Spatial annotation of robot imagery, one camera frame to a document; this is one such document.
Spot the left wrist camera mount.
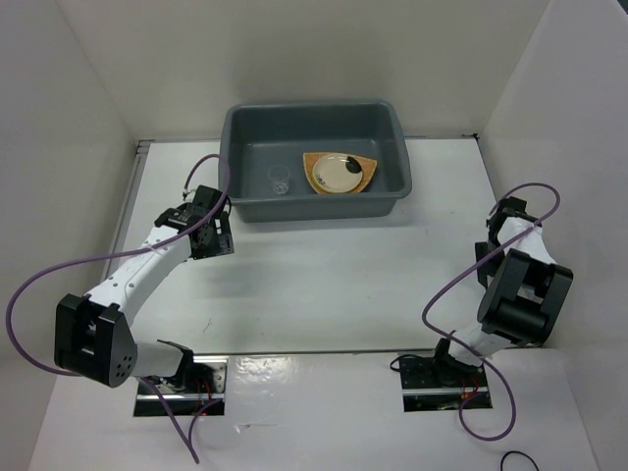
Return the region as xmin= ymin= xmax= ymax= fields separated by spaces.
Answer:
xmin=183 ymin=187 xmax=197 ymax=201

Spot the cream plate with black pattern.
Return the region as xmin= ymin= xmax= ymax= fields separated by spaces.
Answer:
xmin=312 ymin=153 xmax=363 ymax=193

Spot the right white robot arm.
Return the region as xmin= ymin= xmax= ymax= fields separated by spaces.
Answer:
xmin=430 ymin=196 xmax=573 ymax=388

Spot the orange woven fan basket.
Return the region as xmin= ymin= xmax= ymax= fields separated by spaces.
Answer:
xmin=303 ymin=152 xmax=378 ymax=194

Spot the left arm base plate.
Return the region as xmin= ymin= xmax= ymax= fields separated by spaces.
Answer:
xmin=132 ymin=355 xmax=229 ymax=418

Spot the black cable loop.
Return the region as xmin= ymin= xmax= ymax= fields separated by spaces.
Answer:
xmin=499 ymin=450 xmax=544 ymax=471

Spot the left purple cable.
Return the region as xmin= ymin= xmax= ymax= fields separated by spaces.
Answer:
xmin=5 ymin=153 xmax=233 ymax=465

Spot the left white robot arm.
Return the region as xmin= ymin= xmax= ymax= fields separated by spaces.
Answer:
xmin=53 ymin=185 xmax=235 ymax=393

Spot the grey plastic bin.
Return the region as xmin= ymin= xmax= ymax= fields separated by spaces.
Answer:
xmin=219 ymin=99 xmax=412 ymax=223

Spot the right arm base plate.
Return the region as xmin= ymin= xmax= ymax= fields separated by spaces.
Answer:
xmin=389 ymin=353 xmax=493 ymax=412

